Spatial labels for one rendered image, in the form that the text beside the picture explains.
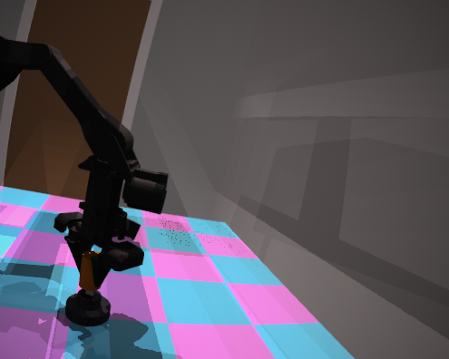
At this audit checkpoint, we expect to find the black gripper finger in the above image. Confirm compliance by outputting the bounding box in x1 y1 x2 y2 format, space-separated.
91 255 111 287
64 236 94 273

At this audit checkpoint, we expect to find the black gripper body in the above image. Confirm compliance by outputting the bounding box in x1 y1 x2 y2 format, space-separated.
54 199 144 271

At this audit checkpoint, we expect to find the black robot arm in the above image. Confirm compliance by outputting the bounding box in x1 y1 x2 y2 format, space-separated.
0 36 169 240

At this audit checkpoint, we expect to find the orange cylinder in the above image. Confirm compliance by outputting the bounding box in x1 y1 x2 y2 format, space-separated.
79 251 101 291

